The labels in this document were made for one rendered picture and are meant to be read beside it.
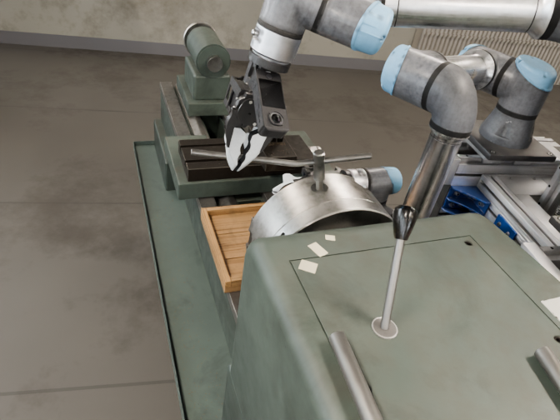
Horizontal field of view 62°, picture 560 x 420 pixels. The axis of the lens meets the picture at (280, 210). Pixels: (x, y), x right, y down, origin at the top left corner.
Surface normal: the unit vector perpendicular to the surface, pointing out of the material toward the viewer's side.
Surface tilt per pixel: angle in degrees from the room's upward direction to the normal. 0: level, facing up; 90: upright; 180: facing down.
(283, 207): 42
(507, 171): 90
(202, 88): 90
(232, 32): 90
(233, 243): 0
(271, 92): 31
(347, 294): 0
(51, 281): 0
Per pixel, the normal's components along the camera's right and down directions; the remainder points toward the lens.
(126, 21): 0.17, 0.61
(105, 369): 0.14, -0.79
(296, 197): -0.36, -0.63
